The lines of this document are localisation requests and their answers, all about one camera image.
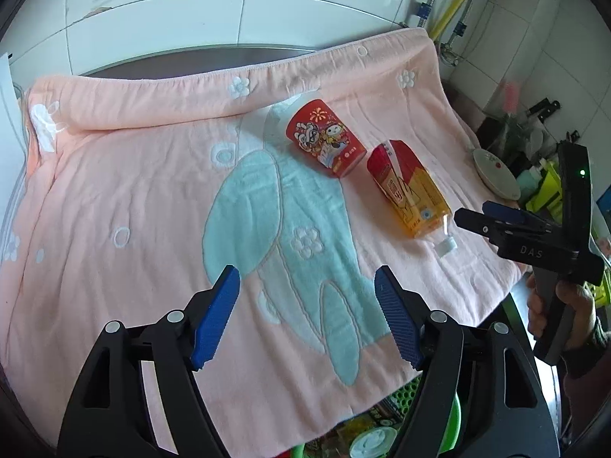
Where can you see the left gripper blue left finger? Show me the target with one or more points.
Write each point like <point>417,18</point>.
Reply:
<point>209,312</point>

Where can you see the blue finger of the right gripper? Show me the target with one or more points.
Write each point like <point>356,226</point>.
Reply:
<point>503,213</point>

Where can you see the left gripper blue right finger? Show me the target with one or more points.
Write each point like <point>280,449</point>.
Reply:
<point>405,314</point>

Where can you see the white plastic cup lid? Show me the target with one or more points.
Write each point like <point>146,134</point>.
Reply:
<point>373,443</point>

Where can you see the black cigarette box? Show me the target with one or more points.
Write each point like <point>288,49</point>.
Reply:
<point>382,414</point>

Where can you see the green plastic mesh trash basket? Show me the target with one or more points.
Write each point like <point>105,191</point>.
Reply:
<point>432,422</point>

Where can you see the person's right hand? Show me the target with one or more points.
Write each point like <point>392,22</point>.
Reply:
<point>572,295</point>

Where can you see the white ceramic dish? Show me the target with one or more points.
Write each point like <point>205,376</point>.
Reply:
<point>495,175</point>

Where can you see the lime green dish rack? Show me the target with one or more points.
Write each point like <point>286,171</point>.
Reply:
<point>547,202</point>

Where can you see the orange tea plastic bottle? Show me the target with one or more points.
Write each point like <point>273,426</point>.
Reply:
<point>413,194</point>

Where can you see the pink towel with blue rabbit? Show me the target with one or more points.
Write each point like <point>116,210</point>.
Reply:
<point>134,195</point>

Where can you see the red paper snack cup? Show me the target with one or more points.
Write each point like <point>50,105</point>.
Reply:
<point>317,131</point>

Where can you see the white microwave oven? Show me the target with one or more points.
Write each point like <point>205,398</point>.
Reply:
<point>13,144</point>

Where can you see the black handled kitchen knife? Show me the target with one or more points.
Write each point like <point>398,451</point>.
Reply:
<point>543,110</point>

